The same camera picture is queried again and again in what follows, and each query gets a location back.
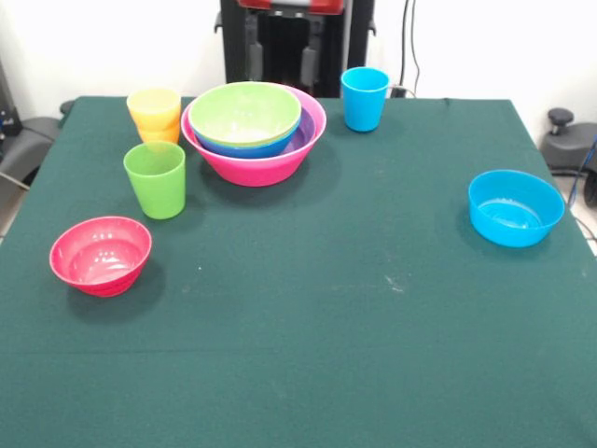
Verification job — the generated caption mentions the black hanging cable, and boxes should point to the black hanging cable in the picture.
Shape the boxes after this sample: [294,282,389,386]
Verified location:
[390,0,423,99]

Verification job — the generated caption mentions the large pink bowl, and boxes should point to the large pink bowl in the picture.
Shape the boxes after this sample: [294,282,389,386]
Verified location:
[179,85,327,189]

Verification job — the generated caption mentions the green bowl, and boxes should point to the green bowl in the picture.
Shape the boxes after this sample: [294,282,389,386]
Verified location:
[187,81,303,146]

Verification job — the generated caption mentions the green cup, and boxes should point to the green cup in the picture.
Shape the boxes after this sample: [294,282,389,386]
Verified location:
[122,141,187,220]

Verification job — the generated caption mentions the small pink bowl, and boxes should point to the small pink bowl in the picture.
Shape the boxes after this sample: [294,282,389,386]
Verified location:
[49,216,153,298]

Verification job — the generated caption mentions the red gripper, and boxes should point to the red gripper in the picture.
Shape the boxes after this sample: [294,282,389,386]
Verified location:
[236,0,347,86]

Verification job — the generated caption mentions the yellow cup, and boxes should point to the yellow cup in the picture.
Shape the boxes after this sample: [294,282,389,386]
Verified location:
[126,87,182,130]

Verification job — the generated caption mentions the orange cup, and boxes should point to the orange cup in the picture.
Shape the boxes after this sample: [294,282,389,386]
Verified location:
[132,119,182,145]

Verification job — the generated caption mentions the small translucent blue bowl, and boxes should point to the small translucent blue bowl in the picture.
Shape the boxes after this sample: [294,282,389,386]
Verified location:
[467,169,566,248]

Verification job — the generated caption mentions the dark green tablecloth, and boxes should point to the dark green tablecloth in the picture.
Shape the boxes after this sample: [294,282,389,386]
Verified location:
[0,95,597,448]

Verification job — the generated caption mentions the blue cup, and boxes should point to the blue cup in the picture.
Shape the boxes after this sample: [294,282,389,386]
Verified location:
[340,66,391,133]

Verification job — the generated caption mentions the purple bowl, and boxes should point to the purple bowl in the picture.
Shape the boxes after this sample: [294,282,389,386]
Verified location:
[279,109,318,158]

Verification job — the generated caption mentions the blue cable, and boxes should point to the blue cable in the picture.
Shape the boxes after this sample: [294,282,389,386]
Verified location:
[566,134,597,209]

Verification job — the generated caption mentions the large blue bowl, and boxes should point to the large blue bowl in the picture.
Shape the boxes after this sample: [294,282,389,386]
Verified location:
[192,116,303,159]

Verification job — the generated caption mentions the grey pedestal foot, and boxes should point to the grey pedestal foot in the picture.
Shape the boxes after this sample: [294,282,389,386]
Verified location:
[0,100,76,188]
[540,107,597,175]

